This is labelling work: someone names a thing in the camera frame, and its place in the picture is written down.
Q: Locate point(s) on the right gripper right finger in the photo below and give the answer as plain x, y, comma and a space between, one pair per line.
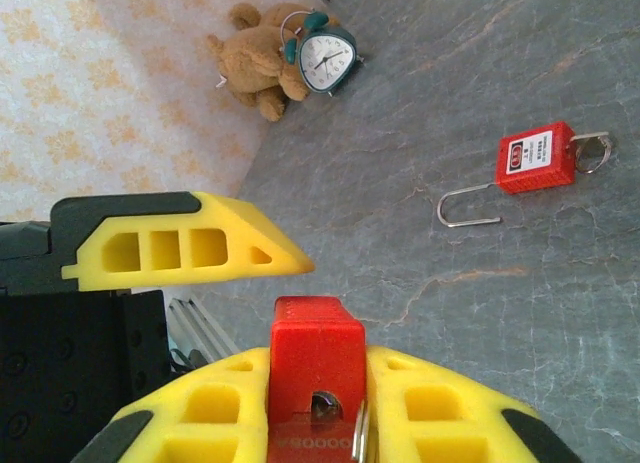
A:
435, 408

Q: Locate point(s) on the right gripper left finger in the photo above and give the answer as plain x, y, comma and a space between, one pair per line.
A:
210, 408

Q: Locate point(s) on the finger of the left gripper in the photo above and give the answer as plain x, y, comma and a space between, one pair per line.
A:
240, 223

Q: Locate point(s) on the red safety padlock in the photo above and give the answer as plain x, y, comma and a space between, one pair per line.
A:
535, 158
315, 353

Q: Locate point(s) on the brown teddy bear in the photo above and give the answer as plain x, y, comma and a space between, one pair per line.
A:
250, 68

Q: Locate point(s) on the teal alarm clock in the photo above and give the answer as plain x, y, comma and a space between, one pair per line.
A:
325, 63

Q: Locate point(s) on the aluminium table side rail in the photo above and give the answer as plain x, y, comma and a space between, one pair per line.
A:
200, 323

